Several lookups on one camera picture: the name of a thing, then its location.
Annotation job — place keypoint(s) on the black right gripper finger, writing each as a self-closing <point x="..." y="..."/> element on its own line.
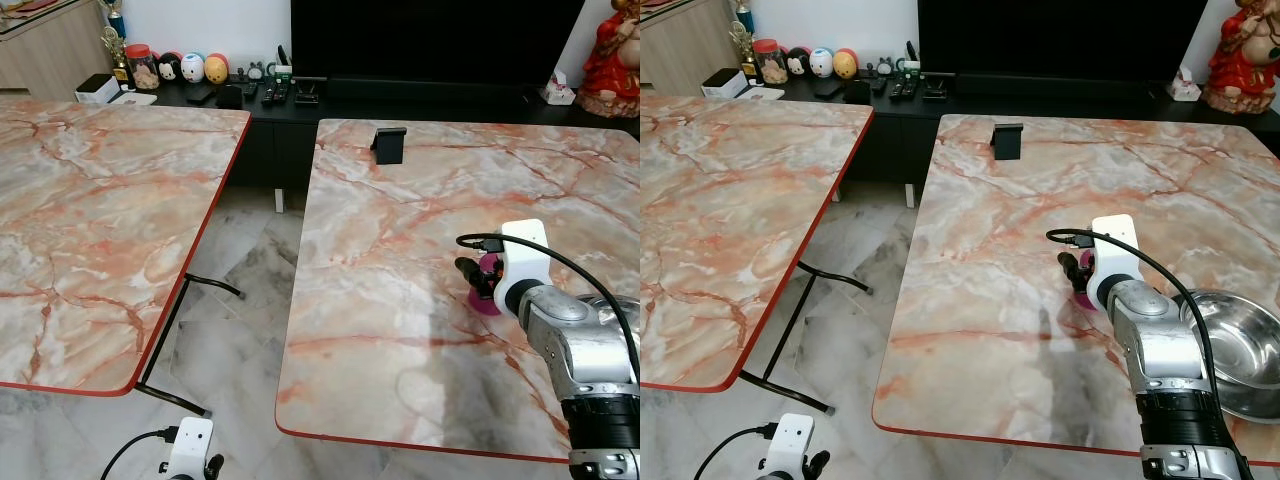
<point x="467" y="267"/>
<point x="1068" y="262"/>

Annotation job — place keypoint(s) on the magenta plastic cup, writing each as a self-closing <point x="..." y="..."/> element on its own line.
<point x="488" y="306"/>
<point x="1083" y="300"/>

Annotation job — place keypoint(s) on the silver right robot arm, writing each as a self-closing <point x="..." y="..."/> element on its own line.
<point x="1150" y="340"/>
<point x="585" y="345"/>

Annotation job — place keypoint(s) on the marble pattern folding table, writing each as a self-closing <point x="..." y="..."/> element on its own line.
<point x="1000" y="300"/>
<point x="400" y="300"/>
<point x="100" y="230"/>
<point x="730" y="230"/>

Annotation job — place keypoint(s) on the black phone stand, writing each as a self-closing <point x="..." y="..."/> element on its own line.
<point x="389" y="147"/>
<point x="1008" y="142"/>

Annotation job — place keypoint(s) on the stainless steel bowl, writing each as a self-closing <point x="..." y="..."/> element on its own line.
<point x="1245" y="350"/>

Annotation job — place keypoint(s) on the small white tissue pack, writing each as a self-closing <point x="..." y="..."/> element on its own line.
<point x="1183" y="86"/>
<point x="559" y="92"/>

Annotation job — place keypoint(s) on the black television screen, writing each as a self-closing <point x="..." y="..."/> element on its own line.
<point x="1060" y="38"/>
<point x="435" y="40"/>

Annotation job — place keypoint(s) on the red and gold statue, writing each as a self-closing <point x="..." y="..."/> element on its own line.
<point x="612" y="60"/>
<point x="1243" y="55"/>

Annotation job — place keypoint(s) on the green and white mug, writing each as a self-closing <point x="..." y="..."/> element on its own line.
<point x="283" y="68"/>
<point x="911" y="63"/>

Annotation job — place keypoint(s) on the small grey toy figure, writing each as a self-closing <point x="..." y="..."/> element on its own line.
<point x="255" y="72"/>
<point x="883" y="67"/>

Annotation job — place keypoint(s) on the orange egg shaped toy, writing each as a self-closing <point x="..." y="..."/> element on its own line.
<point x="216" y="69"/>
<point x="845" y="64"/>

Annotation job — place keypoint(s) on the light wooden drawer cabinet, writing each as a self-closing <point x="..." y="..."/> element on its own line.
<point x="680" y="45"/>
<point x="45" y="50"/>

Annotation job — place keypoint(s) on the white and black box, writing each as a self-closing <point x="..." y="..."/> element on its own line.
<point x="724" y="83"/>
<point x="97" y="88"/>

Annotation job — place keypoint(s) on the white egg shaped toy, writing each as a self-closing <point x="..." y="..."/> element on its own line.
<point x="193" y="68"/>
<point x="821" y="63"/>

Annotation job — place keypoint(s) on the flat white tray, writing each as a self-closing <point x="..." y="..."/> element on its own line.
<point x="762" y="94"/>
<point x="134" y="99"/>

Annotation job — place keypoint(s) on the black round plush toy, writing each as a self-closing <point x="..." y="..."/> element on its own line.
<point x="170" y="68"/>
<point x="797" y="63"/>

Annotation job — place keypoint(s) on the gold trophy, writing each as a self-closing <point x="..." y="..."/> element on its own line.
<point x="741" y="50"/>
<point x="115" y="55"/>

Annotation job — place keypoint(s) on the red lidded snack jar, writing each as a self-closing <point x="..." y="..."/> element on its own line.
<point x="142" y="68"/>
<point x="769" y="63"/>

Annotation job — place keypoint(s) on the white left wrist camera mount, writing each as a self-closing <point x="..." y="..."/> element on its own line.
<point x="790" y="440"/>
<point x="190" y="445"/>

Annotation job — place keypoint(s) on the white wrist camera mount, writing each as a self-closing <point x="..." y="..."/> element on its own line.
<point x="523" y="255"/>
<point x="1113" y="250"/>
<point x="790" y="440"/>
<point x="190" y="445"/>

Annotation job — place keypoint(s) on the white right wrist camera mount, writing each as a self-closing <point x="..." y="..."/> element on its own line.
<point x="523" y="255"/>
<point x="1113" y="250"/>

